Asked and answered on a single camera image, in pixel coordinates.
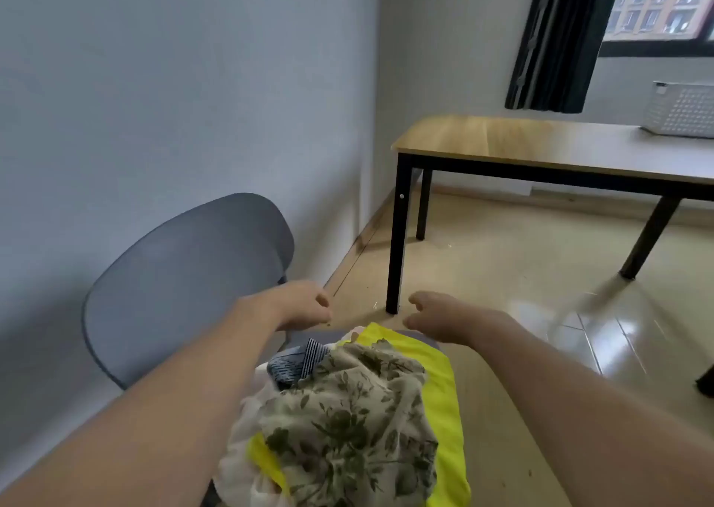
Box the floral beige cloth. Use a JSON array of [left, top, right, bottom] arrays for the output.
[[259, 339, 439, 507]]

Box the person's left hand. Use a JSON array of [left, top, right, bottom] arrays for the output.
[[240, 280, 334, 332]]

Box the person's right forearm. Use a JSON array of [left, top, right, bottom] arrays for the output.
[[468, 311, 714, 507]]

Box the grey plastic chair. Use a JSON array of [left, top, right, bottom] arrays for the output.
[[82, 193, 442, 507]]

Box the white plastic basket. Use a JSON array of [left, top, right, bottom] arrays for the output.
[[640, 80, 714, 140]]

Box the person's right hand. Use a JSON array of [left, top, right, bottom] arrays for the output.
[[402, 291, 503, 349]]

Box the black framed window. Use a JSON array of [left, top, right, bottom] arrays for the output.
[[599, 0, 714, 59]]

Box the cream white garment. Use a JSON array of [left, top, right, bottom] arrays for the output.
[[217, 364, 291, 507]]

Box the wide dark curtain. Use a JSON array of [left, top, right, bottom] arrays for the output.
[[504, 0, 628, 114]]

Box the yellow cloth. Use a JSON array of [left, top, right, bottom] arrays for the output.
[[245, 322, 472, 507]]

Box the dark striped towel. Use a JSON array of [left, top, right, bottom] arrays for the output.
[[266, 338, 333, 390]]

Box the person's left forearm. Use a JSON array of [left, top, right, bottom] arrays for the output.
[[0, 294, 280, 507]]

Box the wooden table with black legs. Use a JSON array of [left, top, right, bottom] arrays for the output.
[[390, 114, 714, 315]]

